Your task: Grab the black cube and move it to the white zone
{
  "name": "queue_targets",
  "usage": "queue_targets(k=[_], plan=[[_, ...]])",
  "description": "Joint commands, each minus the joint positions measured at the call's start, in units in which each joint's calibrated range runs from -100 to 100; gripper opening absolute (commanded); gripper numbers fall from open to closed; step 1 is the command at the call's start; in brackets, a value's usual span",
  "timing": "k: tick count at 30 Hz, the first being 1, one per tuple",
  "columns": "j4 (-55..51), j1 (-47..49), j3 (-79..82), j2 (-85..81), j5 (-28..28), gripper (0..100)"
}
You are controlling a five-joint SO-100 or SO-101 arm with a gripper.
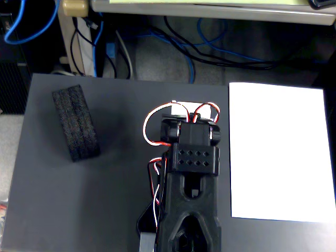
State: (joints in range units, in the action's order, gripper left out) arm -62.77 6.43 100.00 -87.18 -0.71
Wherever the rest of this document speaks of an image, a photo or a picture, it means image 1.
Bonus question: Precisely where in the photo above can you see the black computer tower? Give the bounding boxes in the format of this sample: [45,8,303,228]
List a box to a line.
[0,61,33,115]

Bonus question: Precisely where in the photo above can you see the black work mat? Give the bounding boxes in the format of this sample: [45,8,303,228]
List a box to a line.
[1,73,336,252]

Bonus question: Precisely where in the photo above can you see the white paper sheet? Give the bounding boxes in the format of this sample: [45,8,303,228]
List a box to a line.
[228,82,336,224]

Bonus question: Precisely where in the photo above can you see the grey cable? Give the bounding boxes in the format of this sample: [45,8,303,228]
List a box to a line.
[115,29,135,80]

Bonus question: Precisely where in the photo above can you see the red white black servo cable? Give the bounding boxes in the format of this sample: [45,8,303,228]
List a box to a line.
[148,156,169,229]

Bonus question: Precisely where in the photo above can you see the beige round knob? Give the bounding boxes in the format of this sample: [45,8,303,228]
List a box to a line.
[62,0,89,17]

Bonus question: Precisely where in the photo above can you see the black foam block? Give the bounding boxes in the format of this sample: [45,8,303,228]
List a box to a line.
[51,84,101,163]

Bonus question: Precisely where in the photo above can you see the blue floor network cable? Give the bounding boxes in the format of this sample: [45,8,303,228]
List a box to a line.
[123,17,266,85]

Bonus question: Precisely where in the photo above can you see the grey table clamp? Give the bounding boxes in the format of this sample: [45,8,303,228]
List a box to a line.
[139,232,156,252]

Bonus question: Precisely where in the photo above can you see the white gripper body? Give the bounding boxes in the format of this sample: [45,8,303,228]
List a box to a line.
[170,100,220,123]

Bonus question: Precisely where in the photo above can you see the black floor cable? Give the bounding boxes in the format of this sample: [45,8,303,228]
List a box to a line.
[164,15,323,71]

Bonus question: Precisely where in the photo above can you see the red arched servo cable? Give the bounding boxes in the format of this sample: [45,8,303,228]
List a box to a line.
[192,102,221,124]

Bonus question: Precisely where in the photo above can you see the black device on desk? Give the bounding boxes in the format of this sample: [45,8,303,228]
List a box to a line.
[307,0,336,11]

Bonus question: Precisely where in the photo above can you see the white red looped servo cable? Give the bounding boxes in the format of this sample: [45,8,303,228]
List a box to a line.
[142,103,190,146]

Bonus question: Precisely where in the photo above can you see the blue cable along leg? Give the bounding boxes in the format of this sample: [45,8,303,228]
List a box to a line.
[92,12,106,78]

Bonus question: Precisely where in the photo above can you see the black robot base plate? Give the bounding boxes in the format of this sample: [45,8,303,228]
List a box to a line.
[136,202,165,252]

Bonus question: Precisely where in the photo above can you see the blue looped network cable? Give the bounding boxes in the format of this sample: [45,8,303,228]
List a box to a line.
[3,0,61,45]

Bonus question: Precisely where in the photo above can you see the thin black cable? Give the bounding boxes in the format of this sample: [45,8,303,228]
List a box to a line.
[70,16,95,76]

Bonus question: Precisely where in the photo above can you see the blue plug connector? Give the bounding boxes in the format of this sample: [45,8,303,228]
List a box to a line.
[106,41,117,59]

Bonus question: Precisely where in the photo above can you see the beige desk leg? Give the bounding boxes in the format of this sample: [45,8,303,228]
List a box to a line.
[58,14,97,78]

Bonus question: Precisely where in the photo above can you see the beige desk top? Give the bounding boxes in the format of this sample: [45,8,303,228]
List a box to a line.
[90,0,336,26]

